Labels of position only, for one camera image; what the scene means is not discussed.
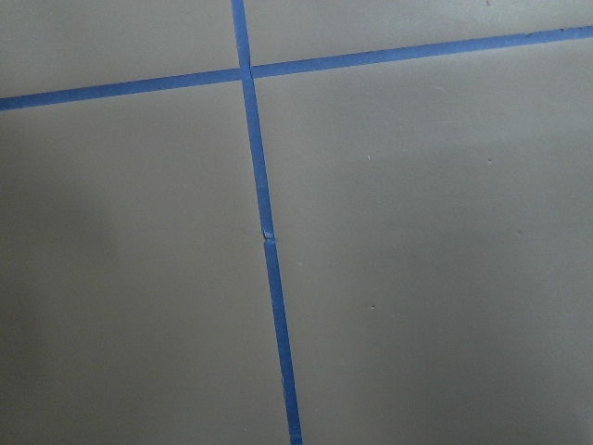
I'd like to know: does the blue tape line lengthwise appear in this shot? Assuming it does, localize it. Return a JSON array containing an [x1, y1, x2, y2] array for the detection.
[[231, 1, 303, 444]]

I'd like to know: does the blue tape line crosswise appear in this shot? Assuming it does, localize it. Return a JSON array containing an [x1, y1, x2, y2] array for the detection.
[[1, 26, 592, 111]]

